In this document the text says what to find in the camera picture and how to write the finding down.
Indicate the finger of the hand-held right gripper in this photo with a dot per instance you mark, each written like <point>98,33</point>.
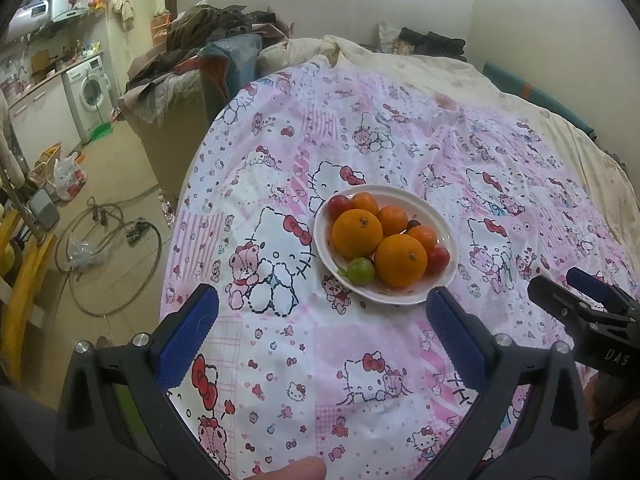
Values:
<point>587,281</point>
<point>550,297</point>

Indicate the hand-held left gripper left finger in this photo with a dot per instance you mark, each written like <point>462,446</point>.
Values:
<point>187,345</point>

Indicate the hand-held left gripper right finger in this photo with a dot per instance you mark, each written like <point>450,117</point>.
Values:
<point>457,340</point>

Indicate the red cherry tomato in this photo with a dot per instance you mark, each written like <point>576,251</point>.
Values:
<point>339,203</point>
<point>439,258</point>

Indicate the pink white oval plate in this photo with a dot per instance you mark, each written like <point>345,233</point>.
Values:
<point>385,292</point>

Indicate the large orange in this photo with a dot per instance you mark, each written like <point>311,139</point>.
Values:
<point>357,232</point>
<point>401,261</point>

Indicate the small orange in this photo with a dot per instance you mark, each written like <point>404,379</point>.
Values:
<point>425,239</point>
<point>392,219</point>
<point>364,203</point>

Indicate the green grape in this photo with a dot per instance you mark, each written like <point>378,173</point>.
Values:
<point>361,270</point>

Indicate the dark purple grape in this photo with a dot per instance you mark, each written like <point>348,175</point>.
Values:
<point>413,224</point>

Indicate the person's left hand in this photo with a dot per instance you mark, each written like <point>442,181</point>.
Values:
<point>295,470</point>

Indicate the pink cartoon printed blanket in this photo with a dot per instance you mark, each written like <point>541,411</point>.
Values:
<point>310,360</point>

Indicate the clear plastic bag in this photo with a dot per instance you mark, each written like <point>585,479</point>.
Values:
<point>82,255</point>

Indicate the yellow wooden chair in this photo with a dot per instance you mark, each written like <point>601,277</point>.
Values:
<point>25,270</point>

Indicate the teal mat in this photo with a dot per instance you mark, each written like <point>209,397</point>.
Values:
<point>540,100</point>

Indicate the person's dark clothing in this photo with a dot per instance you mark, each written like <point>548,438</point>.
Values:
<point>25,440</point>

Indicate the grey square pedal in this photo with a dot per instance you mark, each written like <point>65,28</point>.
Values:
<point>45,210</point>

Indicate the red white plastic bag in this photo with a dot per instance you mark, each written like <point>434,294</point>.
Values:
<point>67,176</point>

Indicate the brown sofa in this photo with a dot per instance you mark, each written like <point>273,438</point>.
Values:
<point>167,135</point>

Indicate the cream duvet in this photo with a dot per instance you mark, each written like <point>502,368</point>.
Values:
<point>450,75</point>

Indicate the white kitchen cabinet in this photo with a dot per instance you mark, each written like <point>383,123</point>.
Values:
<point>35,120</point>

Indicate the white washing machine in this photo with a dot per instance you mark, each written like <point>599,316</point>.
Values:
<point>90,91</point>

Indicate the dark pillows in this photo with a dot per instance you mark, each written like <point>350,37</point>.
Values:
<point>425,41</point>

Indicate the pile of clothes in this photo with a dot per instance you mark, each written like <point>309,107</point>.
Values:
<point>200,35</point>

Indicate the orange storage rack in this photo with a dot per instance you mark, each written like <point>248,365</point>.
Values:
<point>160,27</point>

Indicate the white water heater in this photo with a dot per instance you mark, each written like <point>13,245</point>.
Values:
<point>42,10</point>

